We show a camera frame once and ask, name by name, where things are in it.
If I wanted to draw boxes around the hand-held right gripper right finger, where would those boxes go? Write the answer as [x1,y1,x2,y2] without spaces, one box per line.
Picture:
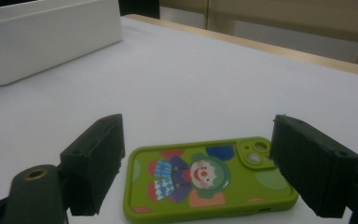
[269,114,358,218]

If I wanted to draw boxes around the green clown phone case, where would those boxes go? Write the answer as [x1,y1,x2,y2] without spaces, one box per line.
[122,136,300,224]

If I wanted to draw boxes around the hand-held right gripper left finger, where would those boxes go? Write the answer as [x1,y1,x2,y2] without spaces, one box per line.
[60,114,126,217]

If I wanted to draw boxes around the white plastic container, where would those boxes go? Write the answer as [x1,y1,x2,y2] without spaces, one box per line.
[0,0,123,87]

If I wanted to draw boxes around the beige wooden desk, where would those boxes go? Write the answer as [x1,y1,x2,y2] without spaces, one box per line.
[159,0,358,68]

